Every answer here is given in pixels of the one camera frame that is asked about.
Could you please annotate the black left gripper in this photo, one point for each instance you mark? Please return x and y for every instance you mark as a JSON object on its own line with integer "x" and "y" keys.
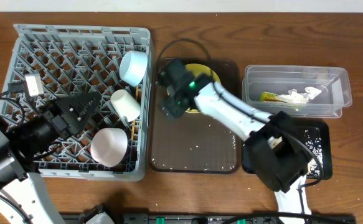
{"x": 60, "y": 118}

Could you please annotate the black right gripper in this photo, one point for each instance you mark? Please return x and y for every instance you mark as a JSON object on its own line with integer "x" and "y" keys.
{"x": 169, "y": 109}

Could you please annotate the wooden chopstick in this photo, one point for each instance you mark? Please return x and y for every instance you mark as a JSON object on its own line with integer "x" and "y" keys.
{"x": 132, "y": 131}
{"x": 137, "y": 93}

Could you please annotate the white cup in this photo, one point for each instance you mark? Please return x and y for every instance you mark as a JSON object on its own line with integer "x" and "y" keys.
{"x": 125, "y": 105}

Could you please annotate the light blue bowl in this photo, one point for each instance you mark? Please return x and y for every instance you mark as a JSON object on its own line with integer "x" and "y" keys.
{"x": 133, "y": 67}

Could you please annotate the yellow green snack wrapper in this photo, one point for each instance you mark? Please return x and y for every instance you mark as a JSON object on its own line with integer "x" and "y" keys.
{"x": 267, "y": 96}

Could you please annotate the white tissue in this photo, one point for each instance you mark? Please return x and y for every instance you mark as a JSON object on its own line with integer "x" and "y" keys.
{"x": 300, "y": 98}

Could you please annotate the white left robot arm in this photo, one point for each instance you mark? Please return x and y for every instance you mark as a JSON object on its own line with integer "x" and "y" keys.
{"x": 23, "y": 194}

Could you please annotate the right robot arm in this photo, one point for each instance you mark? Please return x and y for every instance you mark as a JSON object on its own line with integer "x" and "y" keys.
{"x": 275, "y": 150}

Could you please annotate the grey plastic dishwasher rack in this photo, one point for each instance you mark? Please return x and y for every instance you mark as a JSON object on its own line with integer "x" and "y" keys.
{"x": 77, "y": 59}

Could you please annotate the yellow plate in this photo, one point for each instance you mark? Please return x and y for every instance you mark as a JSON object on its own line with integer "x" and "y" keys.
{"x": 200, "y": 70}

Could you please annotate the dark brown serving tray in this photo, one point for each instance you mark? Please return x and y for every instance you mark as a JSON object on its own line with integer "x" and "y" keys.
{"x": 193, "y": 143}

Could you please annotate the clear plastic container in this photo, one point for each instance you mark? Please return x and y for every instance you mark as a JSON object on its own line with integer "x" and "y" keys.
{"x": 280, "y": 79}

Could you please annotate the black plastic tray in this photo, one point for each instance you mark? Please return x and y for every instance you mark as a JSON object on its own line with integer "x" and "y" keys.
{"x": 301, "y": 123}

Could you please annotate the spilled rice and peanuts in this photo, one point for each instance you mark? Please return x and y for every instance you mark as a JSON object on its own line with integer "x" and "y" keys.
{"x": 312, "y": 140}

